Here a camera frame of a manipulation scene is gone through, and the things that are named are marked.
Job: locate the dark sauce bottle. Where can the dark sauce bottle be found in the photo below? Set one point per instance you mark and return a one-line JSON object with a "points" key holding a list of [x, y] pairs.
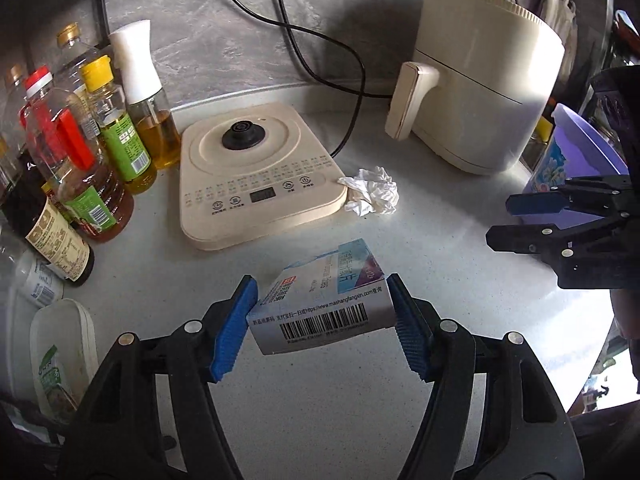
{"points": [[55, 240]]}

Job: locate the clear glass bottle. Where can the clear glass bottle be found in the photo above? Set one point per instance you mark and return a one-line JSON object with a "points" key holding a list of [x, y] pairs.
{"points": [[15, 85]]}

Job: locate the white plastic container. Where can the white plastic container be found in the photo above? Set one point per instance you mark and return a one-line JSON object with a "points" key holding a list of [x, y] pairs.
{"points": [[65, 340]]}

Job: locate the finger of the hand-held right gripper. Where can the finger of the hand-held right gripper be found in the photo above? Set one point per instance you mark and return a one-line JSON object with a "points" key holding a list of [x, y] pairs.
{"points": [[537, 204], [525, 240]]}

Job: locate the hanging plastic bags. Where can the hanging plastic bags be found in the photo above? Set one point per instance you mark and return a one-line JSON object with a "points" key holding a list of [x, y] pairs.
{"points": [[560, 5]]}

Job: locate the red-capped oil bottle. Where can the red-capped oil bottle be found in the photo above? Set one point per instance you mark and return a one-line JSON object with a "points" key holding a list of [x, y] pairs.
{"points": [[90, 195]]}

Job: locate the small white bottle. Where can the small white bottle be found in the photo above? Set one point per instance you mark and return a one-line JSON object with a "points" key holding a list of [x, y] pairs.
{"points": [[35, 280]]}

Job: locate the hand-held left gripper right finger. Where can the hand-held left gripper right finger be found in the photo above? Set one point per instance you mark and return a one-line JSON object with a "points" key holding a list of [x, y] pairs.
{"points": [[412, 332]]}

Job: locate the white-capped oil spray bottle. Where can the white-capped oil spray bottle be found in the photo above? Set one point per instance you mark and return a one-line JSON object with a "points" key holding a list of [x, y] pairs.
{"points": [[150, 130]]}

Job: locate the cream kettle base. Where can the cream kettle base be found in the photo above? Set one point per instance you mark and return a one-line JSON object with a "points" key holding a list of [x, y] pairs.
{"points": [[280, 160]]}

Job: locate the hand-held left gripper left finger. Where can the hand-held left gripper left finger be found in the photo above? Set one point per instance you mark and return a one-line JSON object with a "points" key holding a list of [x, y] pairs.
{"points": [[235, 330]]}

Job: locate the yellow detergent bottle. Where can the yellow detergent bottle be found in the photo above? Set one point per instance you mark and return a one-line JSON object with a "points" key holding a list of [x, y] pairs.
{"points": [[542, 132]]}

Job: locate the cream air fryer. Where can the cream air fryer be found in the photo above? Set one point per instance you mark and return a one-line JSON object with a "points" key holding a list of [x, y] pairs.
{"points": [[480, 85]]}

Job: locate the crumpled white tissue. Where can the crumpled white tissue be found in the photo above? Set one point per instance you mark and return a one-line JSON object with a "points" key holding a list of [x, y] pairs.
{"points": [[375, 192]]}

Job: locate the yellow-capped green-label bottle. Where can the yellow-capped green-label bottle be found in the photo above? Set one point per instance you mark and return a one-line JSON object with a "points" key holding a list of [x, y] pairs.
{"points": [[125, 145]]}

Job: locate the white medicine box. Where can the white medicine box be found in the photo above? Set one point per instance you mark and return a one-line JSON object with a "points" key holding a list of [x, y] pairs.
{"points": [[320, 310]]}

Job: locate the purple plastic bucket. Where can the purple plastic bucket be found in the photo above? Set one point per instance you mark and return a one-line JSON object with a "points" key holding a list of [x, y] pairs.
{"points": [[575, 155]]}

